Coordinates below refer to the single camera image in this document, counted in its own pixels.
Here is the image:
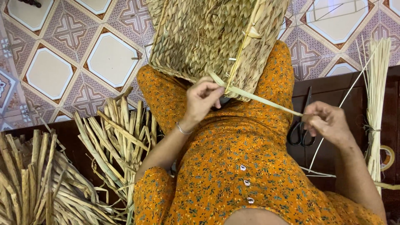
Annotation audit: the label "person's left hand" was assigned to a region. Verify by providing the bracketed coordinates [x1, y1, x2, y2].
[187, 76, 226, 129]

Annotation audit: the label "orange floral dress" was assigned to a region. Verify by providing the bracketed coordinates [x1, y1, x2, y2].
[133, 40, 387, 225]

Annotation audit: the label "heap of pale dried straw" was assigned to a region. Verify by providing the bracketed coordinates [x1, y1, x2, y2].
[72, 86, 159, 225]

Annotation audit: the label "flat dried straw strip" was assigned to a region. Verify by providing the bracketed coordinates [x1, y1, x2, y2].
[373, 181, 400, 191]

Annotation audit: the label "woven straw basket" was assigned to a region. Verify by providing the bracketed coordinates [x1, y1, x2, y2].
[145, 0, 291, 102]

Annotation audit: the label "heap of brown dried straw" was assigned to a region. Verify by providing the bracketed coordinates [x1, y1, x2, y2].
[0, 127, 125, 225]

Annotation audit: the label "dark carved wooden object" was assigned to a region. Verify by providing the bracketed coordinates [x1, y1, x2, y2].
[17, 0, 42, 9]

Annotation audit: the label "short thin pale reed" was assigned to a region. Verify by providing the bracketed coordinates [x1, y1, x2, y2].
[299, 166, 337, 178]

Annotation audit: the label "dark wooden bench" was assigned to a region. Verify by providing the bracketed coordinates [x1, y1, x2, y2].
[0, 65, 400, 225]

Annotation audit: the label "silver bracelet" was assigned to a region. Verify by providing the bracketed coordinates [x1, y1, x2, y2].
[175, 121, 194, 136]

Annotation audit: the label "yellow stiff straw stalk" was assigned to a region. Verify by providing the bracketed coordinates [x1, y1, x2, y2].
[224, 0, 262, 94]

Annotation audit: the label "pale green straw strand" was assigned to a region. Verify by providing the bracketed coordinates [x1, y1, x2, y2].
[207, 71, 304, 117]

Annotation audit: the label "bundle of thin pale reeds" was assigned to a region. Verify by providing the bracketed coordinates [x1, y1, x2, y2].
[356, 37, 393, 196]

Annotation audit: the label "black scissors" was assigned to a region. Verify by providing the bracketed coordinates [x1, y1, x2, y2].
[286, 86, 316, 148]

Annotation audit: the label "person's right hand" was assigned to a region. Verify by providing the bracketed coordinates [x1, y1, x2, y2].
[301, 101, 355, 148]

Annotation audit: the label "clear tape roll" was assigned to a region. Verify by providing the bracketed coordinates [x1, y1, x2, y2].
[379, 145, 395, 172]

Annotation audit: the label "long thin pale reed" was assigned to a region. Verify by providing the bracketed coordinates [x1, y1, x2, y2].
[308, 41, 384, 173]

